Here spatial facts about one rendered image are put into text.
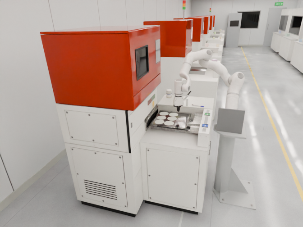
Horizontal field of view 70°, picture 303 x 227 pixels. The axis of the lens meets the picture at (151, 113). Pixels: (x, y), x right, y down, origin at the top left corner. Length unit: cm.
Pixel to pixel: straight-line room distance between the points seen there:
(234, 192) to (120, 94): 179
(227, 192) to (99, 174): 148
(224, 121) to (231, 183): 84
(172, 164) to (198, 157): 26
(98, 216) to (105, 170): 59
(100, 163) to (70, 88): 75
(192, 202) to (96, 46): 169
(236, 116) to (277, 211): 113
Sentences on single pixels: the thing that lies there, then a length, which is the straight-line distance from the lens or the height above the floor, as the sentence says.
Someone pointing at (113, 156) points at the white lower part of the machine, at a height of 75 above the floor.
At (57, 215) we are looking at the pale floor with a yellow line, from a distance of 274.
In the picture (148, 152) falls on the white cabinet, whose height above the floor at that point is 71.
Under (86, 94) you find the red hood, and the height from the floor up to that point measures 133.
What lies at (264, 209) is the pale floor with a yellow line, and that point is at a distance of 278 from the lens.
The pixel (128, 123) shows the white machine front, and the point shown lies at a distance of 178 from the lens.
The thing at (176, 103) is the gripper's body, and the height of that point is 108.
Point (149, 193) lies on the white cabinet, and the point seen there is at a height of 20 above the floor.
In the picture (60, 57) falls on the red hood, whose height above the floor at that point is 162.
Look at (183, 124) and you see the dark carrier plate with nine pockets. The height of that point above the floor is 90.
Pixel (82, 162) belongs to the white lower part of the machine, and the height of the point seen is 62.
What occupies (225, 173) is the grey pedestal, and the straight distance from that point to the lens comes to 261.
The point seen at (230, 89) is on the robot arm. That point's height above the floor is 119.
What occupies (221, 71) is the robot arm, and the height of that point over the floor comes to 136.
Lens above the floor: 190
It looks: 24 degrees down
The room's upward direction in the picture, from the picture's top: 2 degrees counter-clockwise
